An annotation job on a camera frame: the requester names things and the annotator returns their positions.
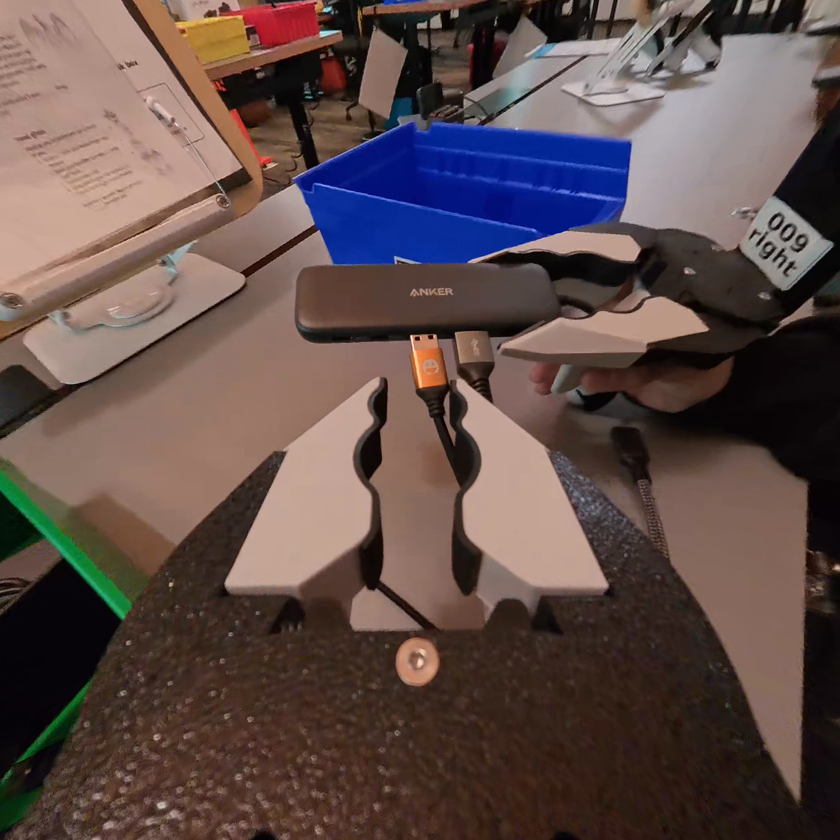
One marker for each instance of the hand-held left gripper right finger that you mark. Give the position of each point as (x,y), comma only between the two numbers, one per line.
(525,518)

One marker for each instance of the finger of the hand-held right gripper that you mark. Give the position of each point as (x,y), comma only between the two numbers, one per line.
(577,246)
(604,338)

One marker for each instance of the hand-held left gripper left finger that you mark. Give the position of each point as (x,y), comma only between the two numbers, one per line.
(308,518)

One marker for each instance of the dark grey usb hub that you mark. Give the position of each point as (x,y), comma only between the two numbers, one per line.
(394,295)

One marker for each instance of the person's right forearm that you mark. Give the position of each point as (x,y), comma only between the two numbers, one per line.
(787,394)

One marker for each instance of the person's right hand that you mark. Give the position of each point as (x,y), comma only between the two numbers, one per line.
(656,388)

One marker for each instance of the blue plastic bin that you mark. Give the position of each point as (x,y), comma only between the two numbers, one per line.
(420,223)

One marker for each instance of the silver laptop stand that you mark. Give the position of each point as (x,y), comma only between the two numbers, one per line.
(623,72)

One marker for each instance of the green plastic crate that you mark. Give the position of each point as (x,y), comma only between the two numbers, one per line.
(72,558)

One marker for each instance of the wooden table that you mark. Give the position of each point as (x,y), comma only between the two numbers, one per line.
(275,56)

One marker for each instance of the red plastic bin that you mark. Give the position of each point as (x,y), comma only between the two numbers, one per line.
(275,23)

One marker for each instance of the wooden document board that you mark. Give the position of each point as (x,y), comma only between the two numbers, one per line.
(197,85)

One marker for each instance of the yellow plastic bin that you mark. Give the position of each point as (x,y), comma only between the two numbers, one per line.
(213,39)

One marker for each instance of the printed paper sheet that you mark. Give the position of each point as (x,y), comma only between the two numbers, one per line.
(72,118)

